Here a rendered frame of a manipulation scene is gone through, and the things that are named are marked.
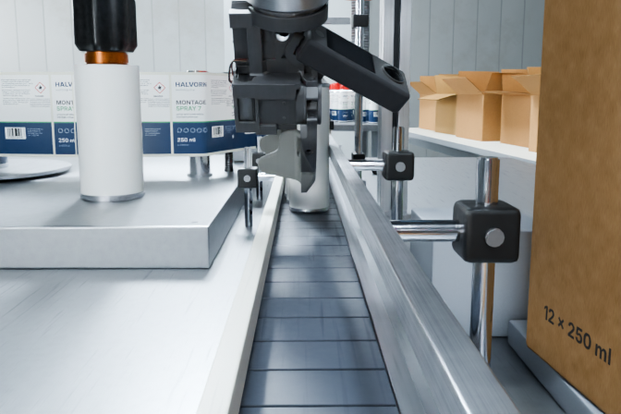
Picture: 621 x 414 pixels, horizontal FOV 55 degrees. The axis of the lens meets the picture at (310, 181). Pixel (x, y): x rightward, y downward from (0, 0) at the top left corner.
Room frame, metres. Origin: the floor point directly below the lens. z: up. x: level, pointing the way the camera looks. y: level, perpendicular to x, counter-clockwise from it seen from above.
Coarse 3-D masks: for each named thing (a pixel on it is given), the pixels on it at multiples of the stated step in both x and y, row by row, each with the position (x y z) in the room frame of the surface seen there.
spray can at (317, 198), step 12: (324, 84) 0.74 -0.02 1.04; (324, 96) 0.74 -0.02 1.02; (324, 108) 0.74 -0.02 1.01; (324, 120) 0.74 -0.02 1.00; (324, 132) 0.74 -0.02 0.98; (324, 144) 0.74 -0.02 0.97; (324, 156) 0.74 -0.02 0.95; (324, 168) 0.74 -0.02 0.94; (324, 180) 0.74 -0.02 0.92; (300, 192) 0.74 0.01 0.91; (312, 192) 0.73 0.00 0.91; (324, 192) 0.74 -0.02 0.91; (300, 204) 0.74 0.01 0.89; (312, 204) 0.73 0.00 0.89; (324, 204) 0.74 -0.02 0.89
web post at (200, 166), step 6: (192, 156) 1.06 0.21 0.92; (198, 156) 1.06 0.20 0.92; (204, 156) 1.06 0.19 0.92; (192, 162) 1.06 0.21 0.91; (198, 162) 1.06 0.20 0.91; (204, 162) 1.06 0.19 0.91; (210, 162) 1.08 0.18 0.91; (192, 168) 1.06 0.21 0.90; (198, 168) 1.06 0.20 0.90; (204, 168) 1.06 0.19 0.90; (210, 168) 1.08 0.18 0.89; (192, 174) 1.06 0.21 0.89; (198, 174) 1.06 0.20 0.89; (204, 174) 1.06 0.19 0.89; (210, 174) 1.07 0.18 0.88
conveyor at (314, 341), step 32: (288, 224) 0.67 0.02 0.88; (320, 224) 0.67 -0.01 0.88; (288, 256) 0.54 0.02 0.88; (320, 256) 0.54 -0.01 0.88; (288, 288) 0.44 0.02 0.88; (320, 288) 0.44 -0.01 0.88; (352, 288) 0.44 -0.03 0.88; (288, 320) 0.38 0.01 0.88; (320, 320) 0.38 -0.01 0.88; (352, 320) 0.38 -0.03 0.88; (256, 352) 0.33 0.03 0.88; (288, 352) 0.33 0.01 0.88; (320, 352) 0.33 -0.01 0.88; (352, 352) 0.33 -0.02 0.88; (256, 384) 0.29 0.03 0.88; (288, 384) 0.29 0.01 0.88; (320, 384) 0.29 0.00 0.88; (352, 384) 0.29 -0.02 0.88; (384, 384) 0.29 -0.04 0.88
